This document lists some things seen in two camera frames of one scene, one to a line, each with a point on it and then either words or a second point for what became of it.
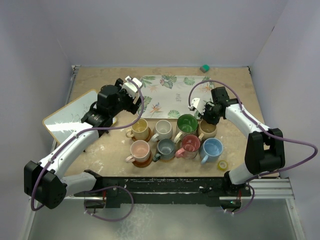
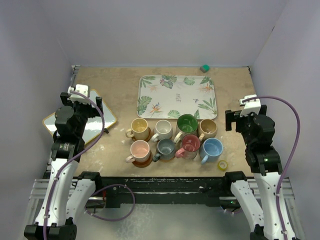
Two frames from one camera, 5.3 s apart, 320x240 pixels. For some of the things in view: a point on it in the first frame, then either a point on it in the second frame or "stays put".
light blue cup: [210, 150] stays put
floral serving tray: [169, 97] stays put
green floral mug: [187, 124] stays put
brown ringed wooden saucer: [148, 138] stays put
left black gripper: [131, 107] → [93, 112]
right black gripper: [205, 117] → [233, 116]
